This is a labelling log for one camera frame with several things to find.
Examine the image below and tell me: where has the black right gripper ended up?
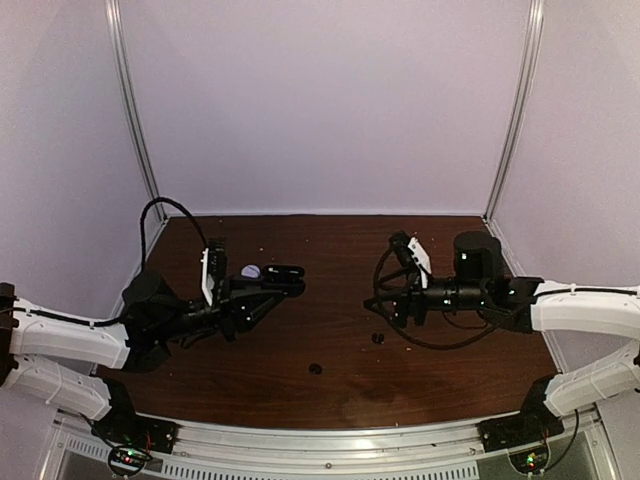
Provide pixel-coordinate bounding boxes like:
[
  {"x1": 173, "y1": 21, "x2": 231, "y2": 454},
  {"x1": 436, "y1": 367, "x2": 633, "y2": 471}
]
[{"x1": 363, "y1": 267, "x2": 488, "y2": 330}]

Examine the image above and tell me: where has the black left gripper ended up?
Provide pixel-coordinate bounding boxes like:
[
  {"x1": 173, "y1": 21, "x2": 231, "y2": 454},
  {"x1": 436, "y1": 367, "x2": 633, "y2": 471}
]
[{"x1": 156, "y1": 273, "x2": 284, "y2": 342}]

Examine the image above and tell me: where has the lilac earbud charging case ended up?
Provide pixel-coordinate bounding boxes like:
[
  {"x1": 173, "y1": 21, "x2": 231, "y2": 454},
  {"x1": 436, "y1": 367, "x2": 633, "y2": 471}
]
[{"x1": 241, "y1": 264, "x2": 261, "y2": 279}]

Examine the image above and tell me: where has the black oval charging case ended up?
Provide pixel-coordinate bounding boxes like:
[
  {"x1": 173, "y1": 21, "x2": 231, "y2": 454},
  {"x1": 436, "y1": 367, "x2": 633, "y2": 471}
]
[{"x1": 262, "y1": 265, "x2": 306, "y2": 298}]

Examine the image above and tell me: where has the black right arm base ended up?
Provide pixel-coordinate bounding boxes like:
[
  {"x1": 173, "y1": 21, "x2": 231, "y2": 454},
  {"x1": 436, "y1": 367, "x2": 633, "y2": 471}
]
[{"x1": 478, "y1": 378, "x2": 564, "y2": 452}]

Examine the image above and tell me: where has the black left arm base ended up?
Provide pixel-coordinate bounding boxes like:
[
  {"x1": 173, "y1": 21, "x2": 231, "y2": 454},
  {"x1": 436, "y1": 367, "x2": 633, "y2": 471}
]
[{"x1": 92, "y1": 379, "x2": 178, "y2": 454}]

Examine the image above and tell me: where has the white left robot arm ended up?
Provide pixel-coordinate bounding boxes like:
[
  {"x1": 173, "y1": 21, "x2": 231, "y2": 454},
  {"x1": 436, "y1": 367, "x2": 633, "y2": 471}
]
[{"x1": 1, "y1": 266, "x2": 305, "y2": 444}]

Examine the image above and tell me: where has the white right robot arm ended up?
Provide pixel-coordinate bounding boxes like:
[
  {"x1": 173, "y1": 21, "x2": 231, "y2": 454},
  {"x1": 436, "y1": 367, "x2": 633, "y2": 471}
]
[{"x1": 363, "y1": 231, "x2": 639, "y2": 442}]

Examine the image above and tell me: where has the left circuit board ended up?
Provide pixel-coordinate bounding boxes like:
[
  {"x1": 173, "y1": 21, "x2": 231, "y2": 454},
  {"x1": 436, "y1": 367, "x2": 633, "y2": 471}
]
[{"x1": 107, "y1": 445, "x2": 153, "y2": 476}]

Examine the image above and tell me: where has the circuit board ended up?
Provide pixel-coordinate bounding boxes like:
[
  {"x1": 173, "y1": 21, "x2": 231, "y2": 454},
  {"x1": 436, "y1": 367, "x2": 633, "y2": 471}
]
[
  {"x1": 107, "y1": 445, "x2": 153, "y2": 476},
  {"x1": 509, "y1": 446, "x2": 550, "y2": 475}
]

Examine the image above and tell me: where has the right circuit board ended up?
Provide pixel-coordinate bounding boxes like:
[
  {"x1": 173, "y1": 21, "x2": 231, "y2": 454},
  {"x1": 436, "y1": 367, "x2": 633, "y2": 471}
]
[{"x1": 509, "y1": 446, "x2": 550, "y2": 475}]

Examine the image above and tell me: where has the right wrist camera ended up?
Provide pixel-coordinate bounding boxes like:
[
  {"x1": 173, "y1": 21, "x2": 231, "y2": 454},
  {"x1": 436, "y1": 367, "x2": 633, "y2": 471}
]
[{"x1": 389, "y1": 231, "x2": 432, "y2": 289}]

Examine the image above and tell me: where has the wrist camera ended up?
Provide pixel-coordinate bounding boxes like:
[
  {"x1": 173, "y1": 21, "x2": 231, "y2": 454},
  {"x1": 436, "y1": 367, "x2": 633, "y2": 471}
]
[
  {"x1": 389, "y1": 231, "x2": 432, "y2": 289},
  {"x1": 200, "y1": 237, "x2": 227, "y2": 307}
]

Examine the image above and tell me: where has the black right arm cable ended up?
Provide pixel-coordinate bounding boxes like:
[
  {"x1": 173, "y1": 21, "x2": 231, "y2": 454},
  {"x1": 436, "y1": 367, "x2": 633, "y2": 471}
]
[{"x1": 373, "y1": 244, "x2": 506, "y2": 350}]

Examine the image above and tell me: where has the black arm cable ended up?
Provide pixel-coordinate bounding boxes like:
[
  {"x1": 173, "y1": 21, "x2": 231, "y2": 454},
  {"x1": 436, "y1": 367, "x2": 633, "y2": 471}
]
[
  {"x1": 89, "y1": 197, "x2": 211, "y2": 329},
  {"x1": 373, "y1": 244, "x2": 506, "y2": 350}
]

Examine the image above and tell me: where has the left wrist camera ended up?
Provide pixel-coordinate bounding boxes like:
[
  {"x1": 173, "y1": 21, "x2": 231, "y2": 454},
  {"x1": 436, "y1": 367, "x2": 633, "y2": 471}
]
[{"x1": 200, "y1": 237, "x2": 227, "y2": 307}]

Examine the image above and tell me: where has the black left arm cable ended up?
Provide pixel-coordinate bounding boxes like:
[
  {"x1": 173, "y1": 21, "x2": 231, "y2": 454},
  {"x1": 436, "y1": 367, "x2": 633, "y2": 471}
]
[{"x1": 89, "y1": 197, "x2": 211, "y2": 329}]

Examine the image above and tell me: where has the right aluminium frame post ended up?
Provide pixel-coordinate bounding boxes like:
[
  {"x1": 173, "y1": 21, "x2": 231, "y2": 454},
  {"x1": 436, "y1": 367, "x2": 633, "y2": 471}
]
[{"x1": 483, "y1": 0, "x2": 545, "y2": 224}]

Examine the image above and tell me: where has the aluminium frame post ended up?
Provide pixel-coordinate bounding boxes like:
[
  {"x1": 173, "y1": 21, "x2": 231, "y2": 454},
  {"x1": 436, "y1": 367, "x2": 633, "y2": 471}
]
[
  {"x1": 483, "y1": 0, "x2": 545, "y2": 224},
  {"x1": 104, "y1": 0, "x2": 160, "y2": 200}
]

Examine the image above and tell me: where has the left aluminium frame post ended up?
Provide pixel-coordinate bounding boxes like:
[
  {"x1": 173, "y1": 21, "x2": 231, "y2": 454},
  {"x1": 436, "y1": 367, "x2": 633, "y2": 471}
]
[{"x1": 104, "y1": 0, "x2": 160, "y2": 200}]

